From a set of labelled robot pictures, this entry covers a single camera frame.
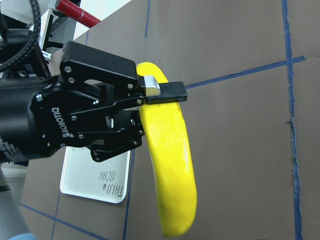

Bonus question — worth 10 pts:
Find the yellow banana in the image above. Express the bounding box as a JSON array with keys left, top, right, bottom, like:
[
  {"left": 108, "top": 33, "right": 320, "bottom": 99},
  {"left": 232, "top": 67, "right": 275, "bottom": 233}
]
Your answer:
[{"left": 136, "top": 62, "right": 198, "bottom": 238}]

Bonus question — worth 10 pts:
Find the black braided cable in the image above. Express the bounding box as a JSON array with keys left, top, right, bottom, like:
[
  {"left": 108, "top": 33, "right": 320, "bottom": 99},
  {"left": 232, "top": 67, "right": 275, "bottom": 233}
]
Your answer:
[{"left": 0, "top": 0, "right": 42, "bottom": 72}]

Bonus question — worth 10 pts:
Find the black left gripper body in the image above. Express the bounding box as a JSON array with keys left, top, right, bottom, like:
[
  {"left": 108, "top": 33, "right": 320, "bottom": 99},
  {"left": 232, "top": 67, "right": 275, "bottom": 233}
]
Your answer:
[{"left": 0, "top": 77, "right": 75, "bottom": 160}]

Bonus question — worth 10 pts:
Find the red cylinder bottle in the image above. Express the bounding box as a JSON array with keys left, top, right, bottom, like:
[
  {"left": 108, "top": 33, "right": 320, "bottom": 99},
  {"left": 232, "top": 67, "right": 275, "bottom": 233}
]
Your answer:
[{"left": 54, "top": 0, "right": 101, "bottom": 28}]

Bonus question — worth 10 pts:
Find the white bear tray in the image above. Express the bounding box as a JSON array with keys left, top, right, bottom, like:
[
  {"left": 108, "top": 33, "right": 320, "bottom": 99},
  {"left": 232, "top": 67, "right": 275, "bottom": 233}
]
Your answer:
[{"left": 59, "top": 146, "right": 131, "bottom": 204}]

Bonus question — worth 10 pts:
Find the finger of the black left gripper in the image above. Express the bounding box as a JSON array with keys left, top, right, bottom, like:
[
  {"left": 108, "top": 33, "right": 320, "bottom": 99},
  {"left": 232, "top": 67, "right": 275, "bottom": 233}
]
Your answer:
[
  {"left": 60, "top": 41, "right": 187, "bottom": 105},
  {"left": 71, "top": 93, "right": 145, "bottom": 162}
]

